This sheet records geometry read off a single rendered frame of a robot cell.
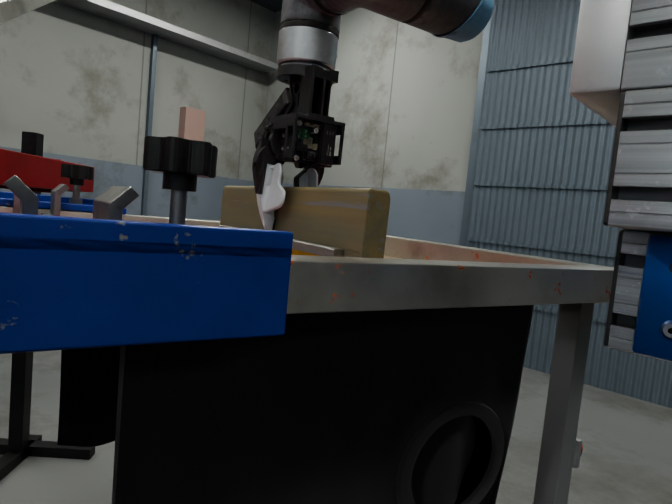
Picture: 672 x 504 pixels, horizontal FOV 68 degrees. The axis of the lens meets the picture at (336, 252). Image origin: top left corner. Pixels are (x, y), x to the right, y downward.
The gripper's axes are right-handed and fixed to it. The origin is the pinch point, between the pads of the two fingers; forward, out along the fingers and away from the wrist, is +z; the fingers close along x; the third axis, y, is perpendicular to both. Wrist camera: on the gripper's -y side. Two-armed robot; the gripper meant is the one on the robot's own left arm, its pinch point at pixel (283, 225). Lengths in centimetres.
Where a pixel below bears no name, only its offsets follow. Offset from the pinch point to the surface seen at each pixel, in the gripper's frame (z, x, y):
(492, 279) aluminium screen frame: 1.5, 6.2, 30.3
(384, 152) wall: -54, 267, -321
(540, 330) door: 75, 302, -155
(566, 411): 27, 48, 16
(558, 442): 32, 48, 15
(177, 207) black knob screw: -2.7, -22.6, 29.2
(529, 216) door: -8, 298, -176
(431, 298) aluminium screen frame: 3.1, -1.3, 30.4
